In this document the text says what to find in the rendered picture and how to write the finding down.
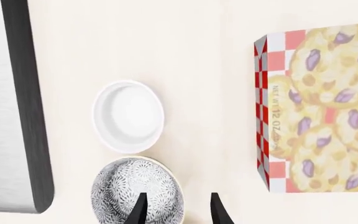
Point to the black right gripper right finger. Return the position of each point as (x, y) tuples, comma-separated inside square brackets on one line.
[(219, 213)]

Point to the cookie box with red checks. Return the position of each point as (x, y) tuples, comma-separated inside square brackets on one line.
[(319, 109)]

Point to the flat stove plate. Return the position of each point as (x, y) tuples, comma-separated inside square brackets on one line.
[(8, 105)]

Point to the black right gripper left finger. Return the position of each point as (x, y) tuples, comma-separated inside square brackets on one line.
[(139, 213)]

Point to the white ramekin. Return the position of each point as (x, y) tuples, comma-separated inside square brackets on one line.
[(128, 116)]

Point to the black patterned bowl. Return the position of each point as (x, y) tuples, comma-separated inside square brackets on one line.
[(135, 186)]

